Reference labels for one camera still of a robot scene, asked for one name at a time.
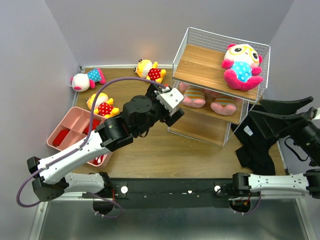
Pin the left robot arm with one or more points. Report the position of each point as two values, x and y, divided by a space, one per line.
53 175

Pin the yellow frog plush front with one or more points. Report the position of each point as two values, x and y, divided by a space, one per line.
103 105

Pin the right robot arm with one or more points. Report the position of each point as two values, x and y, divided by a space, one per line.
303 183

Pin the white panda plush with glasses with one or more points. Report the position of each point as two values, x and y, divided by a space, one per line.
242 67

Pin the red block under camera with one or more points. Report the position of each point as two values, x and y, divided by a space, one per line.
95 123

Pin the yellow frog plush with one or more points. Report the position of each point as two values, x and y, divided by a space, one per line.
149 70
103 105

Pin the white wire wooden shelf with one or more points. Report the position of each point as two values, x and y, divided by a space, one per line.
198 62

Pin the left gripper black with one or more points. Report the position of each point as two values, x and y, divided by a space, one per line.
168 119

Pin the pink frog plush striped shirt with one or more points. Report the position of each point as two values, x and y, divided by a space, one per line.
225 105

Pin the yellow frog plush back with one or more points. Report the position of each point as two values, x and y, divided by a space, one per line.
149 70

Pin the pink divided tray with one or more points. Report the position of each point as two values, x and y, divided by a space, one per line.
73 128

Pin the black mounting rail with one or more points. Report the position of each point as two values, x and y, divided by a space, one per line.
164 193

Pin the red block in tray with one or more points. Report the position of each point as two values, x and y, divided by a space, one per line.
60 137

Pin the black cloth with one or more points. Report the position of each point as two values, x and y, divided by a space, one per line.
254 153

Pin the pink plush face down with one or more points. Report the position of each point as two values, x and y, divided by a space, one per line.
194 96

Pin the white panda plush blue dress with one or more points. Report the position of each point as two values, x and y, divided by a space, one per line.
81 82

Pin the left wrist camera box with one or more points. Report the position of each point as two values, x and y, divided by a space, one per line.
170 98

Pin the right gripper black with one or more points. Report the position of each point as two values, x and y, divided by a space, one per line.
307 116

